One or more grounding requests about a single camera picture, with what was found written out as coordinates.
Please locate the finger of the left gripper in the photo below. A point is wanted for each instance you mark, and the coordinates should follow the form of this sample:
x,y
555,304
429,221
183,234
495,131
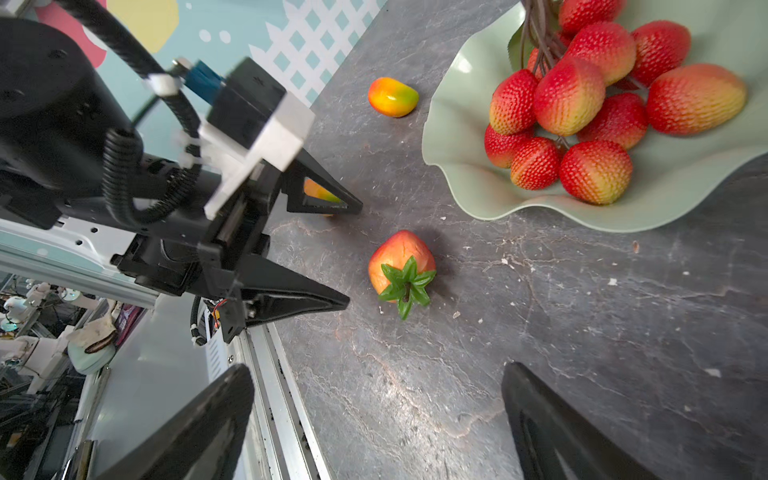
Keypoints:
x,y
271,292
306,166

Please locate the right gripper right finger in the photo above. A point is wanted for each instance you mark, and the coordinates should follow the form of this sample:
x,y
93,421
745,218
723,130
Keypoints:
x,y
553,440

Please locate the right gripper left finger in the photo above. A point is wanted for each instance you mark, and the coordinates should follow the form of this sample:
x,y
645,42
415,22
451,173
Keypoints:
x,y
203,440

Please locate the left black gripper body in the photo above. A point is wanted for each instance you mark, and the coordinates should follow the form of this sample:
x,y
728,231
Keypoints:
x,y
253,132

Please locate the fake mango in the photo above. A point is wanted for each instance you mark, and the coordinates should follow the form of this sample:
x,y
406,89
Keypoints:
x,y
392,98
314,190

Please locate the fake strawberry with leaves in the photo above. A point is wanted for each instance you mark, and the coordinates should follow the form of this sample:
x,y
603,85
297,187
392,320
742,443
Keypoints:
x,y
400,271

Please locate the red lychee bunch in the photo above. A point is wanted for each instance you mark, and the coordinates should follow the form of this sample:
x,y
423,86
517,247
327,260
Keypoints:
x,y
588,90

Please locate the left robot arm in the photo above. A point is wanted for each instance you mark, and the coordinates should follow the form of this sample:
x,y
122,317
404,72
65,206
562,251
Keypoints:
x,y
69,150

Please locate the green scalloped fruit bowl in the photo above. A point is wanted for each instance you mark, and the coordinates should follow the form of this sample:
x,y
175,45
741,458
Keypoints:
x,y
671,174

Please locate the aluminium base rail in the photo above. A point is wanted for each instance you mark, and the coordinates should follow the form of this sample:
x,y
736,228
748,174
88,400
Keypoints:
x,y
157,371

